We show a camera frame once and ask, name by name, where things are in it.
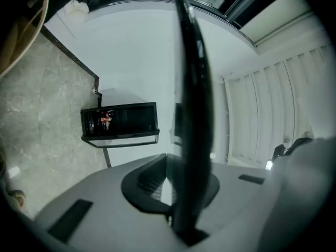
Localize white vertical blinds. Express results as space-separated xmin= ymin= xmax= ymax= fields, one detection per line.
xmin=222 ymin=43 xmax=336 ymax=168

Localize white cloth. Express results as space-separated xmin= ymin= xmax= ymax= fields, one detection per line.
xmin=64 ymin=0 xmax=90 ymax=15

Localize black cabinet with door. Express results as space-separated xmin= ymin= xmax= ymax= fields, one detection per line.
xmin=80 ymin=102 xmax=159 ymax=139

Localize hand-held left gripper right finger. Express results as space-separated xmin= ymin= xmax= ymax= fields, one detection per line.
xmin=199 ymin=162 xmax=275 ymax=252

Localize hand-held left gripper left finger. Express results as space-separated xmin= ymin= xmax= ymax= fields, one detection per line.
xmin=34 ymin=153 xmax=190 ymax=252

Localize red label drink bottle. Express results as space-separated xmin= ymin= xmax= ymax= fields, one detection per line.
xmin=100 ymin=115 xmax=113 ymax=130

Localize round beige basket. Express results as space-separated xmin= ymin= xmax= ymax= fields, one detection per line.
xmin=0 ymin=0 xmax=50 ymax=77

